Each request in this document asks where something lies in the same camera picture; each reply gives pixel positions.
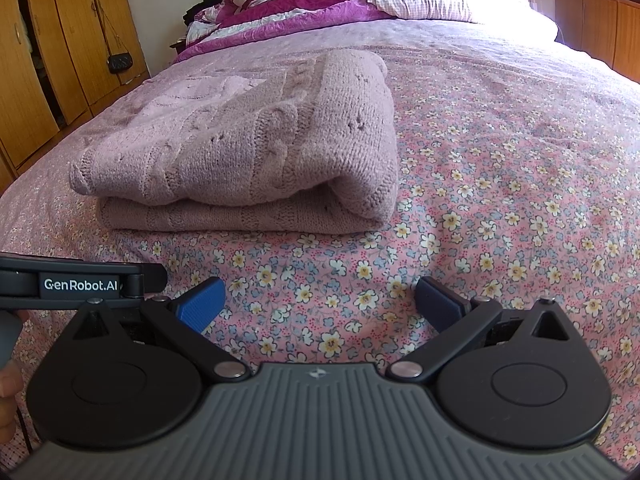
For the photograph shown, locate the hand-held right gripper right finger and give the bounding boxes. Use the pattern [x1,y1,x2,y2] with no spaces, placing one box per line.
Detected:
[387,276,576,382]

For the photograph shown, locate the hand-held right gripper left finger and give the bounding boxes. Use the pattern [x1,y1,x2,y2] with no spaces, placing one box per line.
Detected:
[70,276,254,384]

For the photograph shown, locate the pink cable-knit cardigan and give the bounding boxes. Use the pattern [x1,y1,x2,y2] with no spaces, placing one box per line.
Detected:
[69,50,401,236]

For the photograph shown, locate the dark clothes pile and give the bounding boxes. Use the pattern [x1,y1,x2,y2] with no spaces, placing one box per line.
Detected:
[182,0,224,27]

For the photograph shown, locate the person's left hand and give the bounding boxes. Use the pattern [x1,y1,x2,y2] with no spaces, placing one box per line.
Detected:
[0,359,24,449]

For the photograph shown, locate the pink floral bedsheet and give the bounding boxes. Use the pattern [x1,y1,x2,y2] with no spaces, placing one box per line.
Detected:
[0,0,640,466]

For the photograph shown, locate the small black bag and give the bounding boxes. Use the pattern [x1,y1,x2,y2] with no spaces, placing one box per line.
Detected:
[105,52,134,74]

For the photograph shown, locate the wooden wardrobe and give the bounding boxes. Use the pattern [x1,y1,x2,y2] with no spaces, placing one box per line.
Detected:
[0,0,151,197]

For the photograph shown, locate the purple striped quilt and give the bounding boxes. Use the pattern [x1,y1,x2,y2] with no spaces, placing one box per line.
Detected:
[172,0,401,64]

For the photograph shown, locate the low wooden cabinet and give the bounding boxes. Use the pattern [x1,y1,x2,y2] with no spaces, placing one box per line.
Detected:
[554,0,640,84]

